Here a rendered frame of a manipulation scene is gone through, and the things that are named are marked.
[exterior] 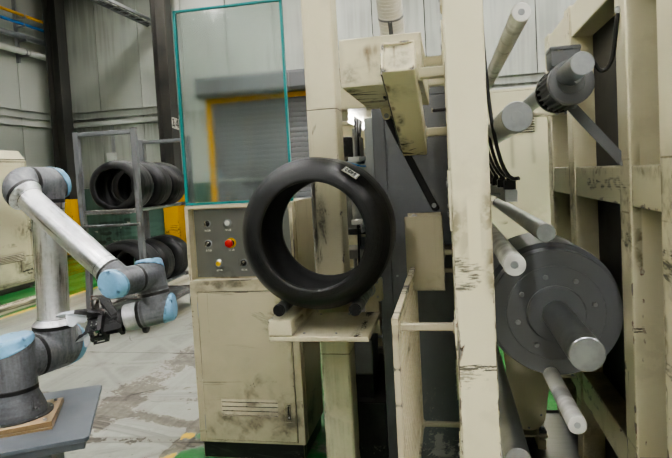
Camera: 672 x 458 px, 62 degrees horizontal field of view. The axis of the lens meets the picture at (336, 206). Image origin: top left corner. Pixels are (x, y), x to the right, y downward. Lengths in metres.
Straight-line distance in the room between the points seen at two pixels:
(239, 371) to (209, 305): 0.35
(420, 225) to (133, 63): 11.24
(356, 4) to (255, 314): 9.35
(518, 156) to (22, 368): 4.19
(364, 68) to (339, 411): 1.48
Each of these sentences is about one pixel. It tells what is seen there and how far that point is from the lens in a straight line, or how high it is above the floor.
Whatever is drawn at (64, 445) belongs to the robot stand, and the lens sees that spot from 2.08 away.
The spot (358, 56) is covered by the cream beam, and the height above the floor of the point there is 1.73.
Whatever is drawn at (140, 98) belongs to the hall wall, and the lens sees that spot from 12.90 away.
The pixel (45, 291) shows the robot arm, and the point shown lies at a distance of 2.30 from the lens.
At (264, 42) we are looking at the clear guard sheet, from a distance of 2.79.
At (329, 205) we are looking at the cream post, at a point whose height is 1.25.
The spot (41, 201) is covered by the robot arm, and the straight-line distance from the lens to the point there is 2.10.
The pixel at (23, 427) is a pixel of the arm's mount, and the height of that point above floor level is 0.62.
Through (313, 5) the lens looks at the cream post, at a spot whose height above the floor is 2.08.
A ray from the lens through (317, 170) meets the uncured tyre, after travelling 1.98.
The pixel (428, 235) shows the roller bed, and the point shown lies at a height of 1.12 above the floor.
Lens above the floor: 1.37
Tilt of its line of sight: 3 degrees down
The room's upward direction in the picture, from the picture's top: 3 degrees counter-clockwise
